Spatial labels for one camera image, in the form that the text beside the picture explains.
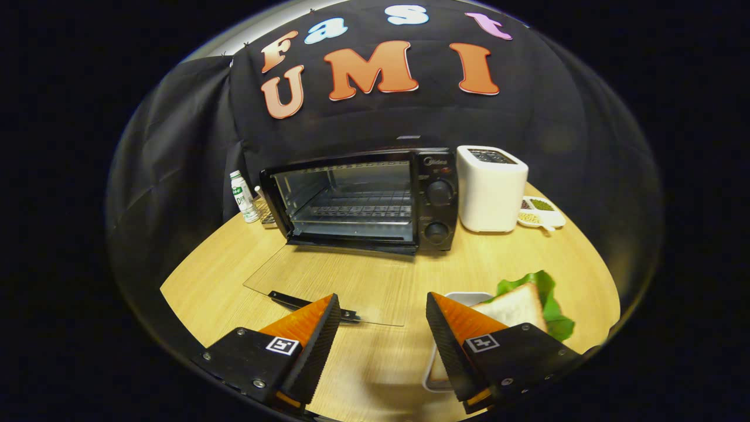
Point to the black toaster oven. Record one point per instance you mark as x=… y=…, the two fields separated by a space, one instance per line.
x=436 y=211

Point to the small white drink bottle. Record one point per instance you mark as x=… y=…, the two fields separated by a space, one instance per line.
x=243 y=199

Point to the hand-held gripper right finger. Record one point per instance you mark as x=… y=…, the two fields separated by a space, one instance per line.
x=445 y=346

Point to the white pop-up toaster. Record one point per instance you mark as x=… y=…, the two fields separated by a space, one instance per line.
x=489 y=193

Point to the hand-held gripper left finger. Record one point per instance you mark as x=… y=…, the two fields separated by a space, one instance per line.
x=319 y=346

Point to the white rectangular plate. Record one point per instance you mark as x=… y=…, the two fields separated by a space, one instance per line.
x=466 y=298

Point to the lettuce sandwich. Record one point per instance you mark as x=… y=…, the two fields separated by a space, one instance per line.
x=510 y=308

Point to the white divided condiment dish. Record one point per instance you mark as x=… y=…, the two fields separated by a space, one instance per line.
x=542 y=214

